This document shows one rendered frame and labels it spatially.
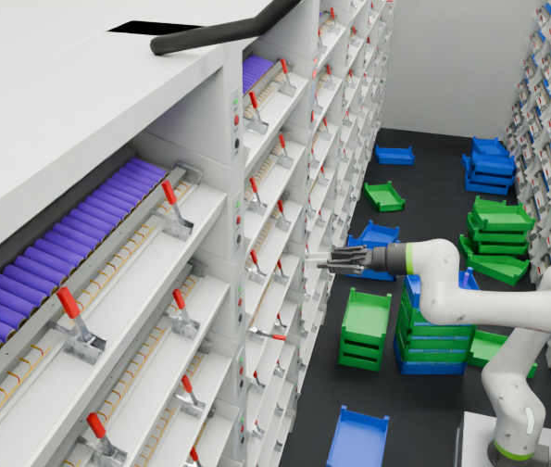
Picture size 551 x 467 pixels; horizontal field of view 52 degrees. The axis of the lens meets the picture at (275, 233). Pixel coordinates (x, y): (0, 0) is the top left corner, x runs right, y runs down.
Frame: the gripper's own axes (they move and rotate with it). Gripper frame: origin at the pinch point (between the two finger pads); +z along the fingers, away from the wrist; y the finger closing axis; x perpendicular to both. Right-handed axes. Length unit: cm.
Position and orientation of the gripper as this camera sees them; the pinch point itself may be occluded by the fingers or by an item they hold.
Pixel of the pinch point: (318, 259)
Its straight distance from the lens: 169.1
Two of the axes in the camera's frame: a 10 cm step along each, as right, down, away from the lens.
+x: -1.8, -8.6, -4.8
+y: 2.5, -5.1, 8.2
